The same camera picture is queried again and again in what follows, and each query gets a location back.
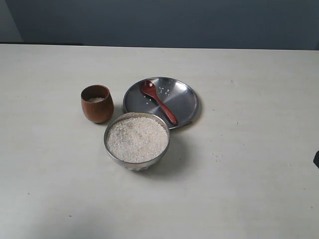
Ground dark red wooden spoon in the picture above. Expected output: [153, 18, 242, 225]
[140, 80, 178, 125]

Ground steel bowl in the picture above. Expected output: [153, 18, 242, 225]
[104, 112, 170, 171]

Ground brown wooden cup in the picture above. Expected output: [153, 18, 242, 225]
[81, 85, 114, 123]

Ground round steel plate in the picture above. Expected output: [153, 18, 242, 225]
[123, 77, 199, 129]

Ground white rice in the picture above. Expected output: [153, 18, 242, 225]
[107, 117, 168, 163]

